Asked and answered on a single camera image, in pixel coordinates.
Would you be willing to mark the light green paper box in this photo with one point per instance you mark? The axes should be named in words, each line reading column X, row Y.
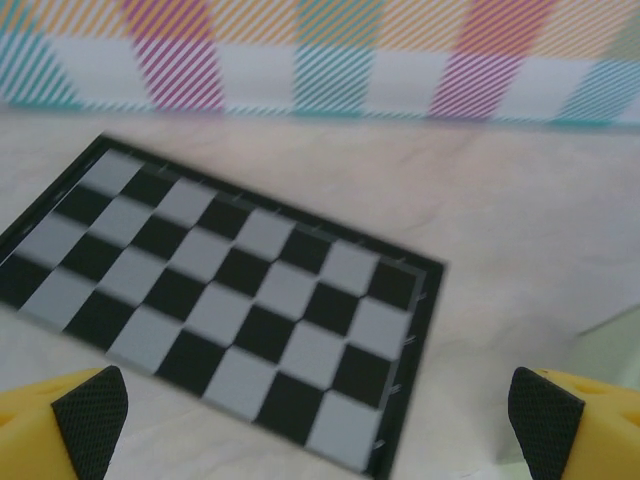
column 605, row 350

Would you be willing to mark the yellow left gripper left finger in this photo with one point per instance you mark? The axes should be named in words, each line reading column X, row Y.
column 35, row 440

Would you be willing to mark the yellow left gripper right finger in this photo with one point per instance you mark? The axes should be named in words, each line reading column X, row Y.
column 600, row 440

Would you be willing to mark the black and grey chessboard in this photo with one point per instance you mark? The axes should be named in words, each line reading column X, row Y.
column 225, row 300

